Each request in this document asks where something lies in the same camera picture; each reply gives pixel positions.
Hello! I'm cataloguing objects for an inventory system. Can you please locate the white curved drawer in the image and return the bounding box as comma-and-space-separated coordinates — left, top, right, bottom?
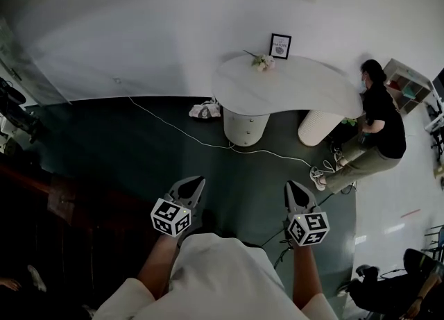
223, 107, 271, 127
224, 135, 264, 147
223, 124, 268, 138

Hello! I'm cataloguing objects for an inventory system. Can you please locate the blue chair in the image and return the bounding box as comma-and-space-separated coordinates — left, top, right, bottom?
425, 224, 444, 261

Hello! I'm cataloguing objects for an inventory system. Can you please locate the dark wooden furniture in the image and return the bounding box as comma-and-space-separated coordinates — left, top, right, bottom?
0, 162, 157, 298

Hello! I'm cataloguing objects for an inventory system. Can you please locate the person's right forearm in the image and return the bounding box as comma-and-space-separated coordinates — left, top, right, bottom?
292, 244, 326, 312

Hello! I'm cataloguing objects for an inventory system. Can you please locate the person's white clothing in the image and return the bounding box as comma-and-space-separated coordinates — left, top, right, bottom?
92, 233, 340, 320

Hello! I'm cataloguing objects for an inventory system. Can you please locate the black tripod equipment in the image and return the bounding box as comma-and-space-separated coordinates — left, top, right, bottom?
0, 77, 46, 144

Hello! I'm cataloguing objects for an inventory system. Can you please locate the white round drawer pedestal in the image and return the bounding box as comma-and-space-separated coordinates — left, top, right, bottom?
223, 105, 271, 148

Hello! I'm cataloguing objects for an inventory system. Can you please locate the dark green rug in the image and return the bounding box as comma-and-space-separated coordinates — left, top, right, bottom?
31, 95, 358, 316

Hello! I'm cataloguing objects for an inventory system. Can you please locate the white cable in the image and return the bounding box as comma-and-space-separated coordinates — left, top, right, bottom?
127, 95, 315, 170

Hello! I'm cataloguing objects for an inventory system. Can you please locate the black picture frame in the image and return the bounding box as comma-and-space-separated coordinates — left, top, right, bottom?
269, 33, 293, 60

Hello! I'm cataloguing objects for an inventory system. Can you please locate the black office chair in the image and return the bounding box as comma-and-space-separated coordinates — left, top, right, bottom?
348, 248, 444, 317

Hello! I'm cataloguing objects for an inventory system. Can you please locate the wooden cube shelf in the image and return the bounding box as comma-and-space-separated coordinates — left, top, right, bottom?
383, 57, 434, 115

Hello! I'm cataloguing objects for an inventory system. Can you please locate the white curved table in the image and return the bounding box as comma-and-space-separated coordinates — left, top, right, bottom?
211, 53, 364, 118

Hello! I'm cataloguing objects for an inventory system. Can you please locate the pink flower bouquet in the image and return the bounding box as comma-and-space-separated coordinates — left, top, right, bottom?
242, 49, 277, 73

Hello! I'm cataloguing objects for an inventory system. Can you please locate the white ribbed table leg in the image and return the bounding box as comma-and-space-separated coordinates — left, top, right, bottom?
297, 109, 343, 147

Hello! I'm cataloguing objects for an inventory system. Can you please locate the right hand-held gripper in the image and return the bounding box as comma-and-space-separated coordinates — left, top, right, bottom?
284, 180, 330, 249

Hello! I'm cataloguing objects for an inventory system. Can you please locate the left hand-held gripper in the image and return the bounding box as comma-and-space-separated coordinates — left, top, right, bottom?
150, 176, 206, 249

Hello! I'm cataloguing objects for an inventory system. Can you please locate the person's left forearm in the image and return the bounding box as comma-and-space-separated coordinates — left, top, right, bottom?
137, 233, 181, 299

